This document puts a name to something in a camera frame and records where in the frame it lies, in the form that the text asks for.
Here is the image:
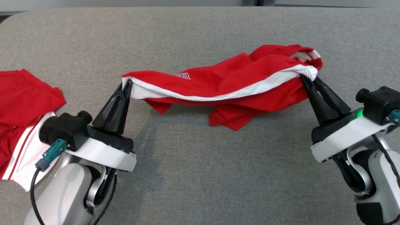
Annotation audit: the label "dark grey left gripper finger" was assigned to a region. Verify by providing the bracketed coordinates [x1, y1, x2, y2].
[92, 82, 126, 131]
[111, 80, 133, 135]

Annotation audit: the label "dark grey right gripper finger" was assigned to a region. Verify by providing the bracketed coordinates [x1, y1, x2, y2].
[300, 76, 332, 126]
[314, 77, 352, 121]

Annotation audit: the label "grey partition wall post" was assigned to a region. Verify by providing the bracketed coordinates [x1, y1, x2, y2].
[242, 0, 275, 7]

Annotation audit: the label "red shorts with white stripe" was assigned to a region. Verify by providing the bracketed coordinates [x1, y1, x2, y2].
[122, 44, 323, 131]

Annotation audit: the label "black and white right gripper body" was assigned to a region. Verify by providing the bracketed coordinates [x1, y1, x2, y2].
[310, 108, 396, 163]

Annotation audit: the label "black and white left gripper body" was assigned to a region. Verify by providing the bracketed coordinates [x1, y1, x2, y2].
[75, 125, 137, 172]

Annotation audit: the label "red top with white trim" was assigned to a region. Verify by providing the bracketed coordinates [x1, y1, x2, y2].
[0, 69, 67, 192]

